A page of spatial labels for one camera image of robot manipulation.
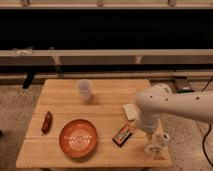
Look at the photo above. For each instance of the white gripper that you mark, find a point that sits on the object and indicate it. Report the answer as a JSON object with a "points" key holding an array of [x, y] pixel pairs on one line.
{"points": [[149, 128]]}

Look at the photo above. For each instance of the clear plastic bottle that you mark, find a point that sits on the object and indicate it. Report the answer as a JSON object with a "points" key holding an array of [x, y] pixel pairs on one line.
{"points": [[159, 141]]}

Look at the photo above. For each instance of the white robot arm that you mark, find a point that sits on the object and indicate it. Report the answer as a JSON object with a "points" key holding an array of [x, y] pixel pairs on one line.
{"points": [[159, 99]]}

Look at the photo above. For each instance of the orange black snack packet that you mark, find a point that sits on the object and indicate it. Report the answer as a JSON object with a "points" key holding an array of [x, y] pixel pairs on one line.
{"points": [[122, 135]]}

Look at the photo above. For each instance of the white sponge block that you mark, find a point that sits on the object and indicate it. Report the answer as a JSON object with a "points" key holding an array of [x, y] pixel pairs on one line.
{"points": [[130, 111]]}

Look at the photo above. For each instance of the orange round bowl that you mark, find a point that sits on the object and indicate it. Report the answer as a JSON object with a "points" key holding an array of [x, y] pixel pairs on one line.
{"points": [[78, 138]]}

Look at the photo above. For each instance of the light wooden table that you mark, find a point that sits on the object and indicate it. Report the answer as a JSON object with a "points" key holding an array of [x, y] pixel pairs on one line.
{"points": [[60, 97]]}

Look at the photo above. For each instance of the translucent plastic cup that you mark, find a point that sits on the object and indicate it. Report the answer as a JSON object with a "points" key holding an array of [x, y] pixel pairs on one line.
{"points": [[84, 87]]}

